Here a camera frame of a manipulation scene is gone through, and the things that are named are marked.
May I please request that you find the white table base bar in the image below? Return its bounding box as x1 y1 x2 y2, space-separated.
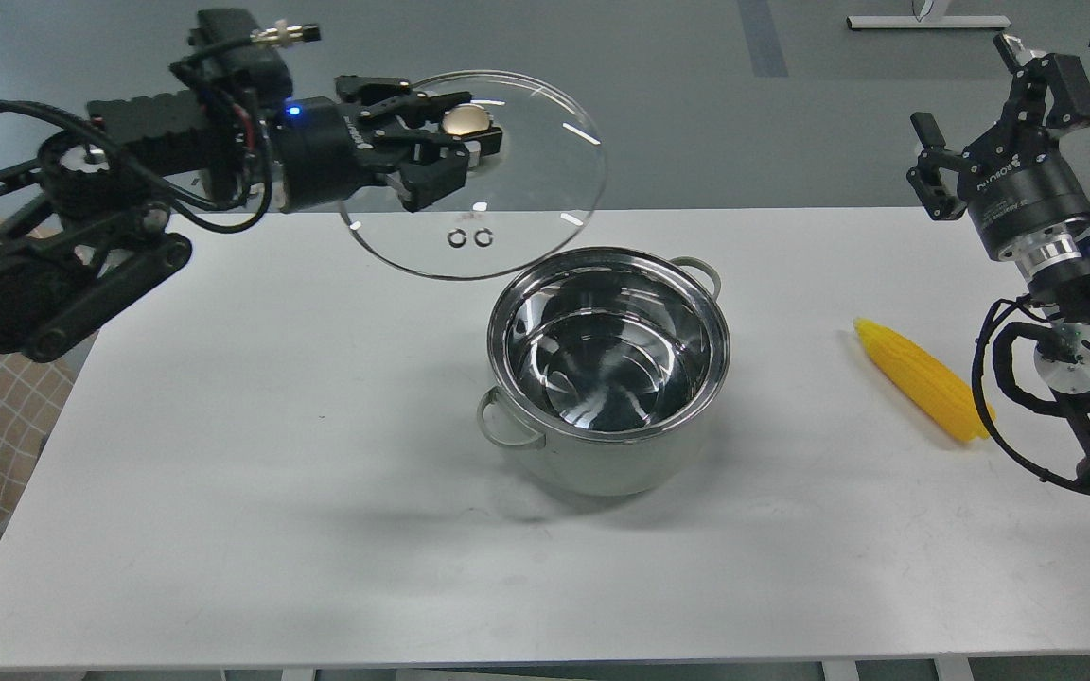
845 1 1012 31

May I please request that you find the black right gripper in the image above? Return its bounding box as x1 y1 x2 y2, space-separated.
905 33 1090 260

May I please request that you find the glass pot lid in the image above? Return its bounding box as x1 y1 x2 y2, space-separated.
338 70 607 281

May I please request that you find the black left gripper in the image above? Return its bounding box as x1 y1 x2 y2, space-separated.
275 75 502 212

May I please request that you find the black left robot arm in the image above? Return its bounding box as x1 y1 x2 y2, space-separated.
0 8 502 363

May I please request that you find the yellow corn cob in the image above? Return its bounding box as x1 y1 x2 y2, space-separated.
853 316 990 443

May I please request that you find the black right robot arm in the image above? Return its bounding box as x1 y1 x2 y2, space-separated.
905 33 1090 497

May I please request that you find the grey steel cooking pot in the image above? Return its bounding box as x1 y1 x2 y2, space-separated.
476 247 731 498

